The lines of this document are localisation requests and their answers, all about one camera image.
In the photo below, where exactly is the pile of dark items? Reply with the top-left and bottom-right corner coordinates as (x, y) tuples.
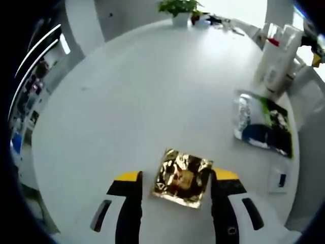
(190, 11), (246, 37)

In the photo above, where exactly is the ceiling light strip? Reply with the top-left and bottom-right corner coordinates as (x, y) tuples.
(8, 38), (59, 120)
(14, 24), (63, 78)

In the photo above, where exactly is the clear skincare bottle red collar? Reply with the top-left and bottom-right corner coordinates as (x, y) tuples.
(254, 22), (281, 86)

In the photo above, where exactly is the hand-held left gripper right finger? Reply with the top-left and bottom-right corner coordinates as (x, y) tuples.
(210, 167), (303, 244)

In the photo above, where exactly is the green potted plant white pot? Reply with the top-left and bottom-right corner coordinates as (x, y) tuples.
(157, 0), (205, 25)

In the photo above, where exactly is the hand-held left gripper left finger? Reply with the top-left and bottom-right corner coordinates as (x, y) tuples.
(76, 170), (143, 244)

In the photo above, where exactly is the white skincare tube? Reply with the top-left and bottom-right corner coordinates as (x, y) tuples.
(264, 24), (303, 95)

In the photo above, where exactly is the green black skincare sachet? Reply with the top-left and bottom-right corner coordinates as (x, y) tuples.
(233, 88), (296, 160)

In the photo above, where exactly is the gold foil skincare sachet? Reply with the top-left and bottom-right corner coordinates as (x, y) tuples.
(151, 148), (214, 209)

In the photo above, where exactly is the blue water barrel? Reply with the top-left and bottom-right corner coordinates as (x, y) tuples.
(11, 133), (23, 150)

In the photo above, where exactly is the small clear sachet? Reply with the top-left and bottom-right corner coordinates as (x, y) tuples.
(268, 166), (290, 195)

